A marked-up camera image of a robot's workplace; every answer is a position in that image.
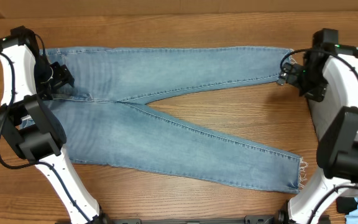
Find light blue denim jeans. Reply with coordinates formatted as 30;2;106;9
45;46;301;194

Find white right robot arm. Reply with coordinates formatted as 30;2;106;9
268;44;358;223

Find black folded garment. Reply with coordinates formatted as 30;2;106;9
336;197;358;215

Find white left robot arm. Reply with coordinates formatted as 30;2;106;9
0;26;109;223

